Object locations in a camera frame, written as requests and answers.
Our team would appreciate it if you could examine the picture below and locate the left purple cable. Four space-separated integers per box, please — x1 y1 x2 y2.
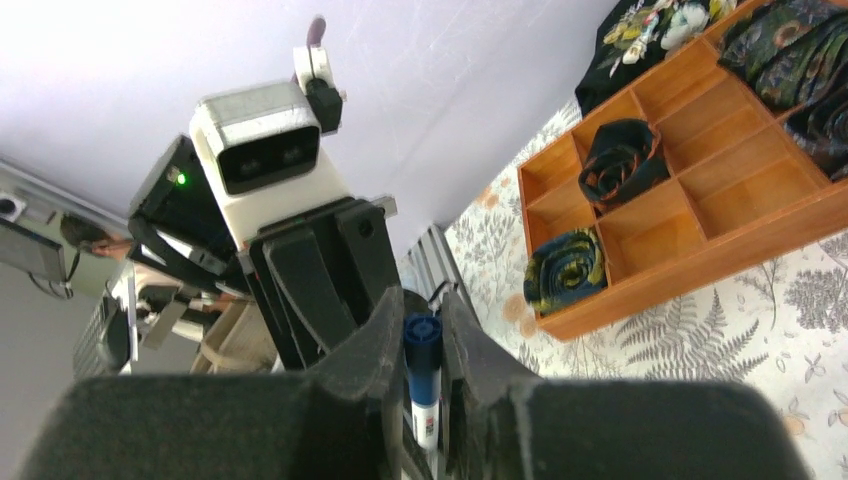
304 15 329 49

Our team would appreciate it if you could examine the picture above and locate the rolled tie black orange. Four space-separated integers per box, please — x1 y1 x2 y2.
578 118 670 215

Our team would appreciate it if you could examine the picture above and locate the rolled dark tie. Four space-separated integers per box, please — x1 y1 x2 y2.
784 84 847 182
717 1 847 111

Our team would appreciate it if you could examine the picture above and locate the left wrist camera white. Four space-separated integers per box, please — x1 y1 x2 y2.
189 82 351 250

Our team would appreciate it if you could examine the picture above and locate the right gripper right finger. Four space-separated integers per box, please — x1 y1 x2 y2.
440 292 808 479

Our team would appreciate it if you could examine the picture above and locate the floral table mat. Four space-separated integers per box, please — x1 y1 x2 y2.
446 101 847 479

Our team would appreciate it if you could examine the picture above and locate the white marker blue end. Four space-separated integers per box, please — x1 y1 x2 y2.
410 399 440 453

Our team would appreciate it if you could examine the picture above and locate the blue pen cap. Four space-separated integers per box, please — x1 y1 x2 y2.
403 314 443 407

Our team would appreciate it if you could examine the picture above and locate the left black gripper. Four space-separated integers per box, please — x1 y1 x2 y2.
128 135 400 371

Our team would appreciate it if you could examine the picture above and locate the black floral embroidered cloth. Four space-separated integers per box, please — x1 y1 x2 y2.
575 0 739 116

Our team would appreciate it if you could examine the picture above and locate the orange wooden divided tray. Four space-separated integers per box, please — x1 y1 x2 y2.
518 1 847 340

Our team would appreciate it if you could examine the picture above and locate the rolled tie blue yellow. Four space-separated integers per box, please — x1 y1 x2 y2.
523 227 608 315

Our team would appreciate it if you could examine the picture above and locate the rolled dark tie back left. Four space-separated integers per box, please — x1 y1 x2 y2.
717 1 847 111

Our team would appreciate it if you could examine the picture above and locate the rolled dark tie back right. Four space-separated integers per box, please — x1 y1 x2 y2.
784 84 847 182

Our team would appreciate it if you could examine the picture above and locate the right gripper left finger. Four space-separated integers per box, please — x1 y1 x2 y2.
19 287 404 479

